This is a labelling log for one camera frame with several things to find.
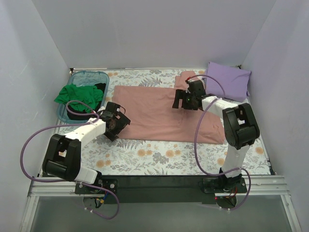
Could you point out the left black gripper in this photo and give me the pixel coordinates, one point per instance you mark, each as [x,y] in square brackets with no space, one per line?
[121,124]

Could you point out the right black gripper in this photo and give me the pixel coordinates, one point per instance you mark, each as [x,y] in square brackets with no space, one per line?
[182,100]

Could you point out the pink t shirt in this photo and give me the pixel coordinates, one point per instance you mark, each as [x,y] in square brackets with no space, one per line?
[152,115]

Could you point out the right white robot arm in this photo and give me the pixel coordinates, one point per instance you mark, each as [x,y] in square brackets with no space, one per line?
[240,128]

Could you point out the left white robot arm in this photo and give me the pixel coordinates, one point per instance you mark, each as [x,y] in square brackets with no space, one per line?
[64,152]

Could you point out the floral table mat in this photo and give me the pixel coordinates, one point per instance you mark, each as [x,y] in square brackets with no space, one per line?
[141,157]

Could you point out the green t shirt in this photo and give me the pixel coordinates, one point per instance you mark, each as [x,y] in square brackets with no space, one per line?
[86,98]

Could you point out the black t shirt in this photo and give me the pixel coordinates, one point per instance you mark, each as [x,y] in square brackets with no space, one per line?
[81,115]

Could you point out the teal plastic basket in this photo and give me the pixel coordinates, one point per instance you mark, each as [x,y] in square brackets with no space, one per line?
[84,78]

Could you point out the folded purple t shirt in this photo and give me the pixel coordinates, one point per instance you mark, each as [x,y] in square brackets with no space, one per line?
[233,80]

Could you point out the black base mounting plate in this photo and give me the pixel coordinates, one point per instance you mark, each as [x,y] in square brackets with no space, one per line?
[162,188]

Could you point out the aluminium frame rail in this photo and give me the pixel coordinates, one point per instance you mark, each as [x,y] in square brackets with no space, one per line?
[261,185]

